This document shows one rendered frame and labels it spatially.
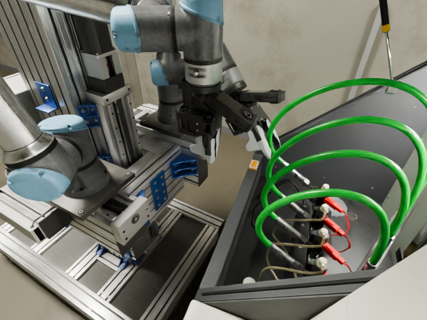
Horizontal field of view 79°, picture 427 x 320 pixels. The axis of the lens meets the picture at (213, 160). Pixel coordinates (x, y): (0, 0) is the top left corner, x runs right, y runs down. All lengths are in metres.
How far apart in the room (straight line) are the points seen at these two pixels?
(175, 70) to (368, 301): 0.68
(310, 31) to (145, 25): 2.01
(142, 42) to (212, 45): 0.12
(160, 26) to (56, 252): 1.63
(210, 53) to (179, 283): 1.30
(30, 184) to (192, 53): 0.46
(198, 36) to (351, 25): 1.96
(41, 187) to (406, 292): 0.68
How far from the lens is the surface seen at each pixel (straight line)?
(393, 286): 0.42
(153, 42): 0.50
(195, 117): 0.56
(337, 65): 2.44
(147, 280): 1.62
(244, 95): 0.70
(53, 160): 0.70
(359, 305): 0.46
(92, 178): 0.87
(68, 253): 1.88
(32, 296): 2.09
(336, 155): 0.53
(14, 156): 0.70
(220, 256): 0.79
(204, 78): 0.52
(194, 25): 0.49
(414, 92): 0.66
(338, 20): 2.38
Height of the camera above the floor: 1.62
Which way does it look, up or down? 38 degrees down
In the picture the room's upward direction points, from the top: straight up
